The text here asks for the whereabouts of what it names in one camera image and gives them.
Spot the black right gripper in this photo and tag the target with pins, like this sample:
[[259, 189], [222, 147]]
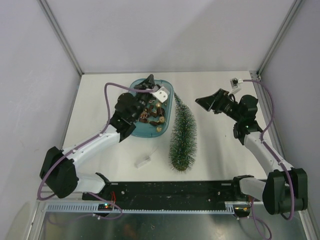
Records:
[[207, 102]]

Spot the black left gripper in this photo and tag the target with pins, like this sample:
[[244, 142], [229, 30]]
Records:
[[148, 83]]

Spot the small green christmas tree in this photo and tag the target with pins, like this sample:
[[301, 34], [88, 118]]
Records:
[[183, 139]]

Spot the clear battery box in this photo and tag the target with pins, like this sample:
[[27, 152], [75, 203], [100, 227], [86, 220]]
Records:
[[143, 161]]

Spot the dark brown bauble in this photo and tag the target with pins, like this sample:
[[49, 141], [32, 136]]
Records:
[[160, 111]]

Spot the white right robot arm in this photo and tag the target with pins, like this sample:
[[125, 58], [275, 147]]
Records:
[[286, 188]]

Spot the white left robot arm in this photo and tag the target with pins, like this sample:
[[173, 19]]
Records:
[[59, 170]]

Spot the brown ribbon bow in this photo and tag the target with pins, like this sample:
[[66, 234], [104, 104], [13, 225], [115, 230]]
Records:
[[152, 113]]

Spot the snowy pine cone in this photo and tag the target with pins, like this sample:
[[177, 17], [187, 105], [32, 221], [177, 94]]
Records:
[[144, 117]]

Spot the gold glitter bauble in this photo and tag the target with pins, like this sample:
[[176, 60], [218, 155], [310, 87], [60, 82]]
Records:
[[161, 120]]

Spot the teal plastic tray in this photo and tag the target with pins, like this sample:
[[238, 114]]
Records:
[[153, 128]]

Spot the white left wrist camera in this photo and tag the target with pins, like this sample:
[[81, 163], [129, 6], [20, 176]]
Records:
[[161, 94]]

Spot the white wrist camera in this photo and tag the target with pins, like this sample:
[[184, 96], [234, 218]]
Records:
[[161, 94], [235, 85]]

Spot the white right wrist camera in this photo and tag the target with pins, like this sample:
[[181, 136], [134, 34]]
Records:
[[235, 85]]

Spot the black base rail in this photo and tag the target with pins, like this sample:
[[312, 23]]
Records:
[[147, 193]]

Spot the grey slotted cable duct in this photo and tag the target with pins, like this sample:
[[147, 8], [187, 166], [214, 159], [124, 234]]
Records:
[[95, 207]]

